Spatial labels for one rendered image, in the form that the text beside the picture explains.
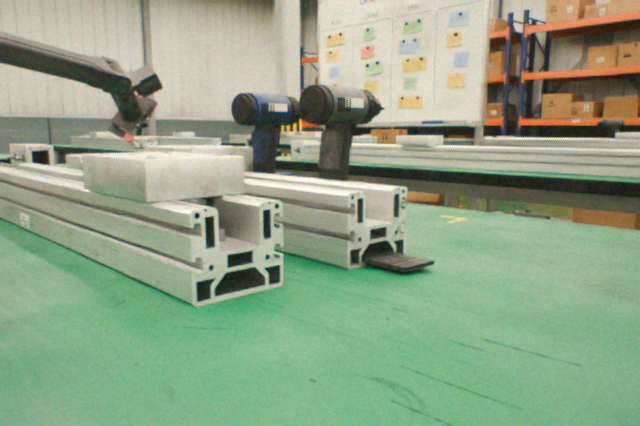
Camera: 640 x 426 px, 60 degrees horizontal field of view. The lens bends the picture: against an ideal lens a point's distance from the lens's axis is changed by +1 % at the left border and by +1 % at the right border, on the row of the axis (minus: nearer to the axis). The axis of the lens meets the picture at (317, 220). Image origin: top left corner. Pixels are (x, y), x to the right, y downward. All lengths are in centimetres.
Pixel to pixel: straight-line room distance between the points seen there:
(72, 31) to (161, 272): 1259
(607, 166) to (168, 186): 167
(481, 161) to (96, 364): 193
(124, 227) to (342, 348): 29
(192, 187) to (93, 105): 1251
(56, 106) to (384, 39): 951
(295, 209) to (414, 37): 340
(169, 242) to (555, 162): 172
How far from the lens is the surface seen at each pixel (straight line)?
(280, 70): 946
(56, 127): 1278
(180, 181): 55
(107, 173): 62
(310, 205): 66
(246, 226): 54
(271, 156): 105
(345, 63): 442
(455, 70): 379
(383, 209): 66
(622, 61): 1050
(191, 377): 37
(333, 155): 85
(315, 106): 82
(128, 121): 161
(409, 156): 239
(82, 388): 37
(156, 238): 54
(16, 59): 134
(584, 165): 205
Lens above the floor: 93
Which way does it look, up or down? 9 degrees down
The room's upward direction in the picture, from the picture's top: straight up
